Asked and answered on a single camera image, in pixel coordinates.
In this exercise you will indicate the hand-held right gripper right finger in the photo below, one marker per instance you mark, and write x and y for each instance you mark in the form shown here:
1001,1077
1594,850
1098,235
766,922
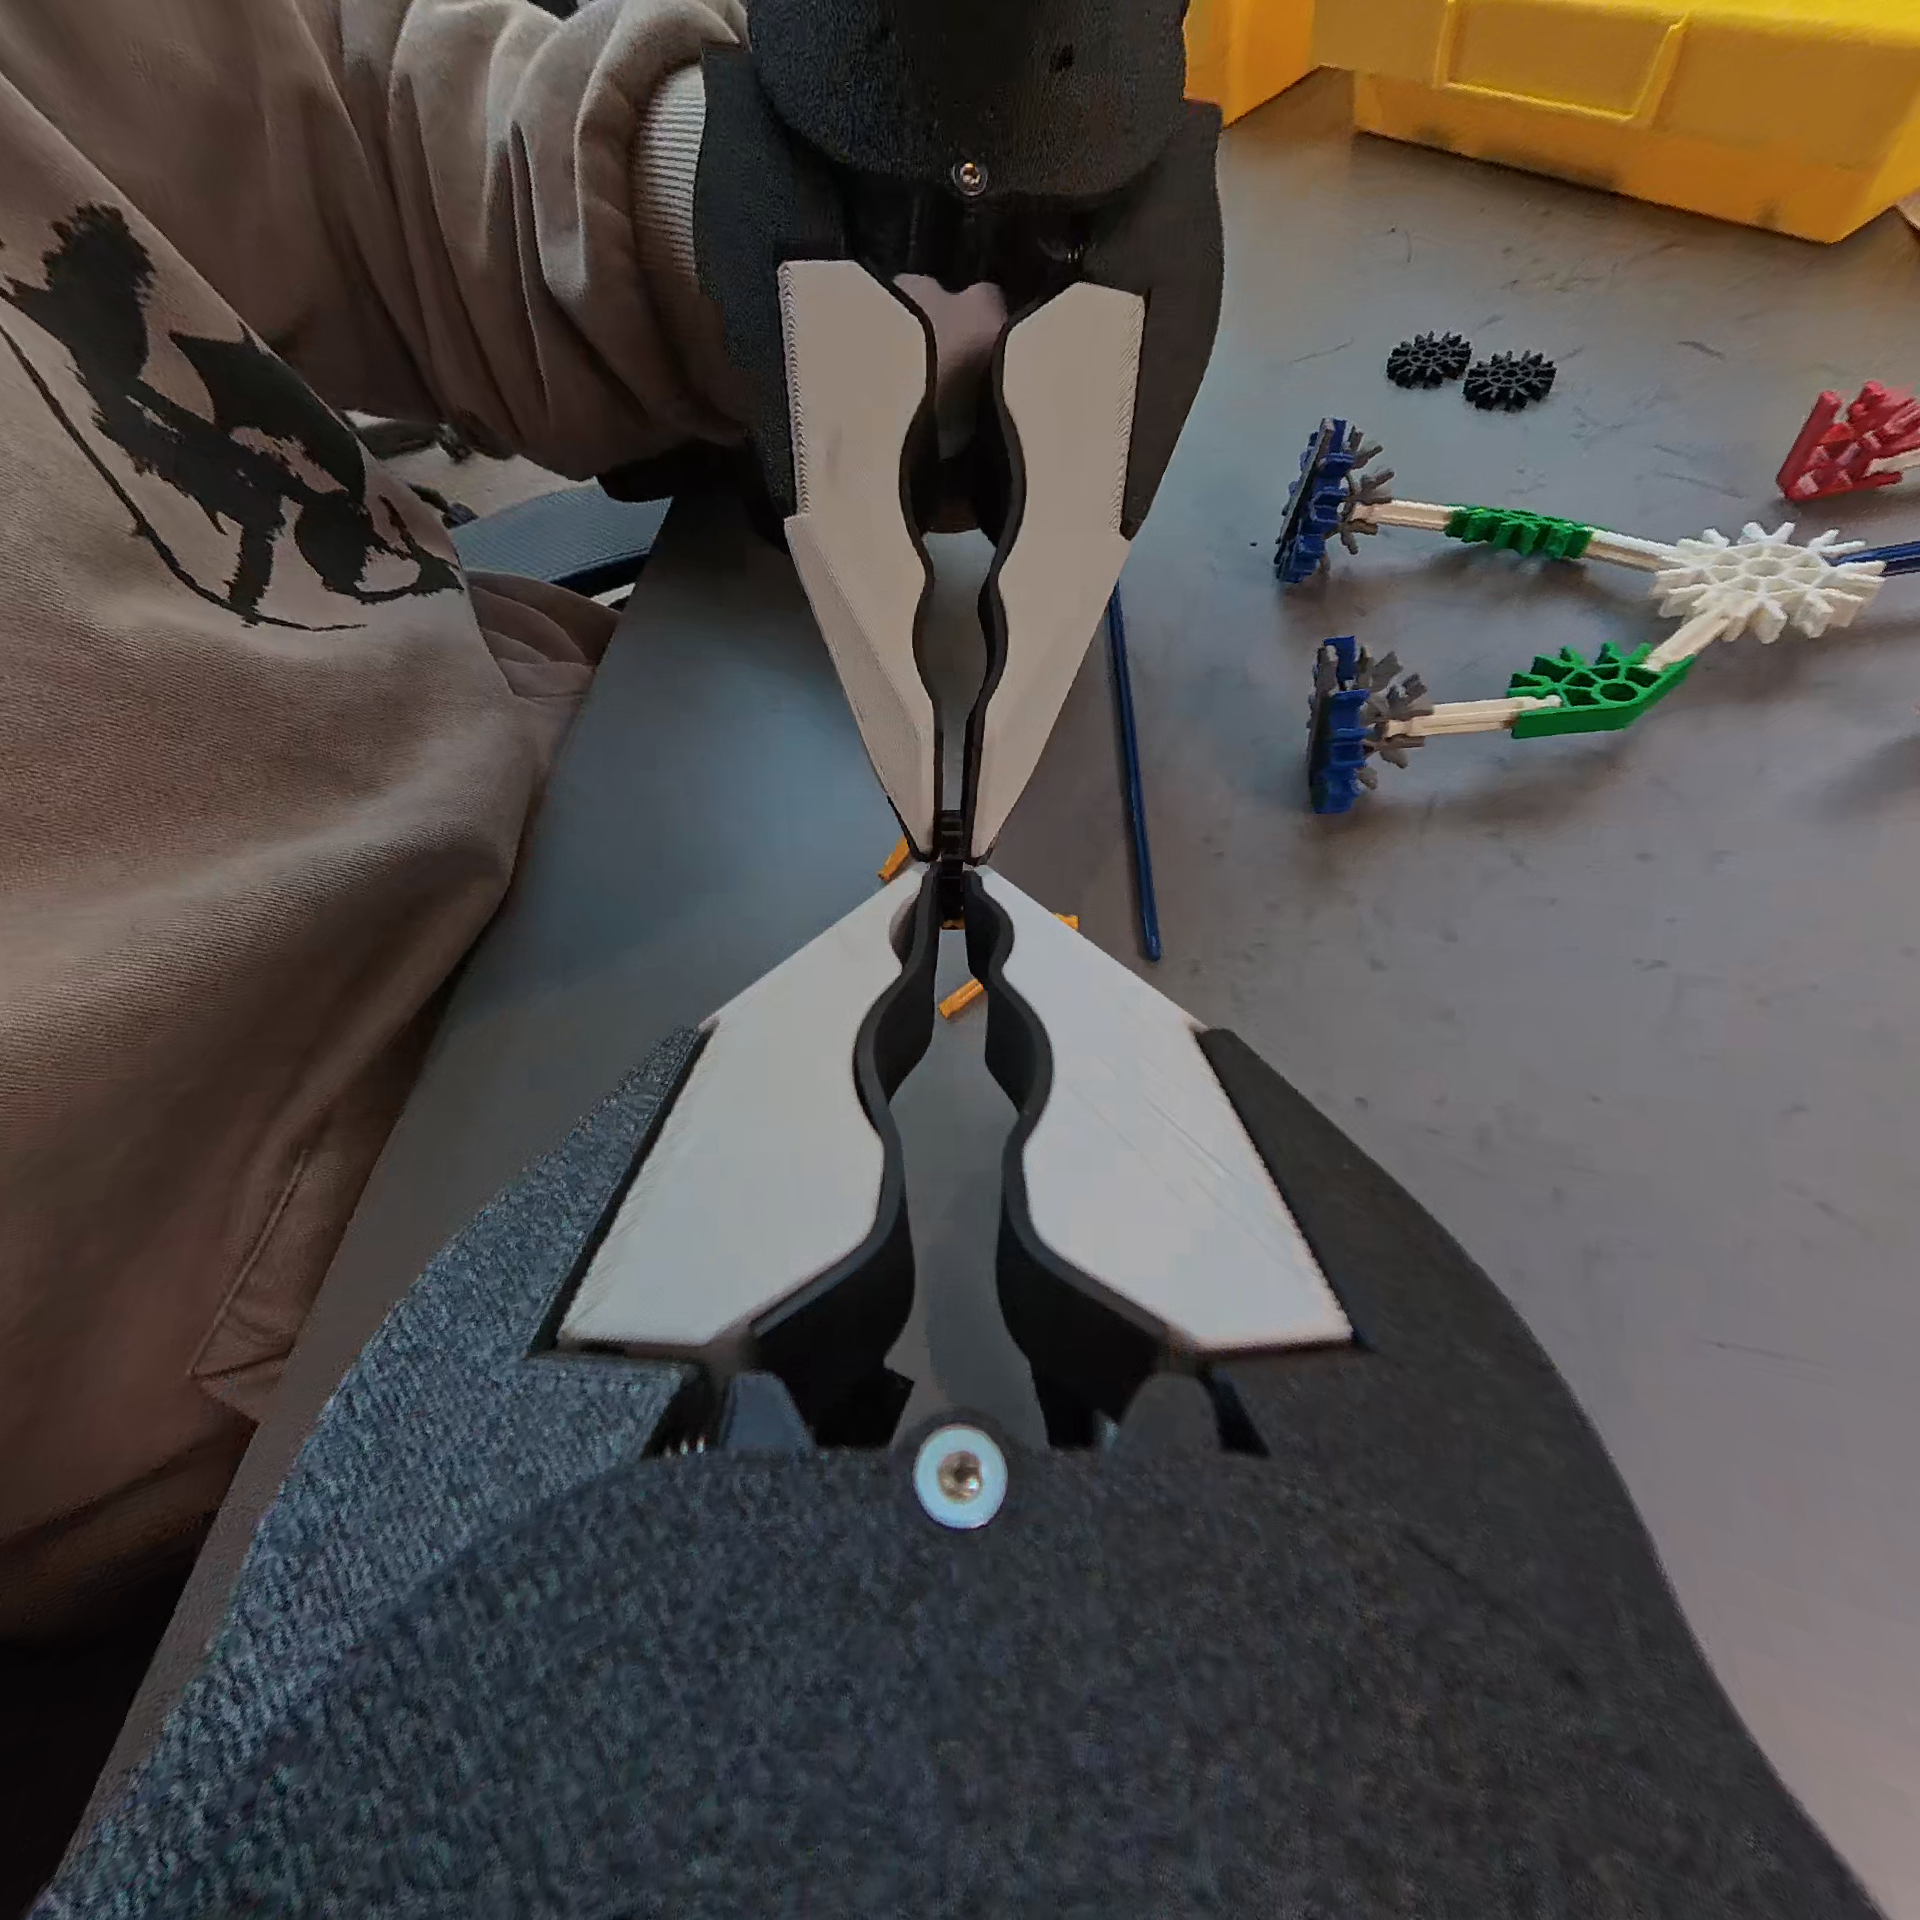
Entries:
1171,1186

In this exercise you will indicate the grey desk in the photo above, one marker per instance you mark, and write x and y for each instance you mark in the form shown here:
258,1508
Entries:
1499,1050

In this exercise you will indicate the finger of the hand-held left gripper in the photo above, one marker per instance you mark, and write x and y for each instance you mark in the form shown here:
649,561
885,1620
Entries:
1079,452
848,452

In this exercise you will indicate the colourful toy rod model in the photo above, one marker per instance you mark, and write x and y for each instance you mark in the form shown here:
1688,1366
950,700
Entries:
1757,579

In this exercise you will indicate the short orange toy rod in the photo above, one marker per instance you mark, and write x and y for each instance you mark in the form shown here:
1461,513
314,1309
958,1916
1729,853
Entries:
957,1003
896,861

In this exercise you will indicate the black snowflake connector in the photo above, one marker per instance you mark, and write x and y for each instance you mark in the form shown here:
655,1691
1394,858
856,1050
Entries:
1425,359
1507,378
950,879

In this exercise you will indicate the black padded chair armrest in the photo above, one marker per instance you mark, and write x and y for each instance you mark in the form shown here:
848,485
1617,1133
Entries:
555,540

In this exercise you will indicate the person's beige shirt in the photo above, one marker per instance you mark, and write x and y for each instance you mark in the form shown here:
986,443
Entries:
225,901

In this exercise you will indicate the person's left forearm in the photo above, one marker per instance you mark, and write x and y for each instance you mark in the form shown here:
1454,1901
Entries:
525,225

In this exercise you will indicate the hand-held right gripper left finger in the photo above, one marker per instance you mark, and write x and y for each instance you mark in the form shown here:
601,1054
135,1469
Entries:
734,1186

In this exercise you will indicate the yellow plastic bin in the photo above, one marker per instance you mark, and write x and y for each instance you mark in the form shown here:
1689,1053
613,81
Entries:
1621,90
1245,54

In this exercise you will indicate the long blue toy rod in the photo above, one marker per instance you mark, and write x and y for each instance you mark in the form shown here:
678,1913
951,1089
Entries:
1133,750

